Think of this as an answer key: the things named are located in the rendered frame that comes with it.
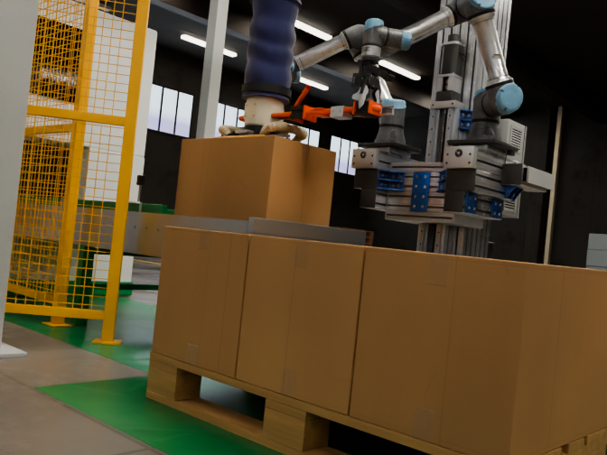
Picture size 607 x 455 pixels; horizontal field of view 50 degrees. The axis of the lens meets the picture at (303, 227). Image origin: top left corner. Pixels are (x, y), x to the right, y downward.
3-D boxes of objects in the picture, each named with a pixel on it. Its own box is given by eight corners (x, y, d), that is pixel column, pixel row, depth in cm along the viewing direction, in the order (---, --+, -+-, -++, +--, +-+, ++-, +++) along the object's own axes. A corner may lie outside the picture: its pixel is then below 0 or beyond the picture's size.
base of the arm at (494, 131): (475, 146, 295) (478, 125, 295) (507, 145, 285) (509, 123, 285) (459, 141, 284) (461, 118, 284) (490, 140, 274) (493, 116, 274)
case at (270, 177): (172, 225, 302) (182, 138, 303) (236, 231, 332) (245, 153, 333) (264, 234, 262) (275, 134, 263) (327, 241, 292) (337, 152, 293)
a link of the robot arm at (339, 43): (376, 35, 315) (284, 79, 318) (375, 42, 326) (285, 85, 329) (365, 13, 316) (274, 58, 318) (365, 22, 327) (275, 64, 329)
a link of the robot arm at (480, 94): (490, 125, 292) (493, 95, 292) (507, 120, 279) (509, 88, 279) (466, 121, 289) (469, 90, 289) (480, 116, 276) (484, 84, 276)
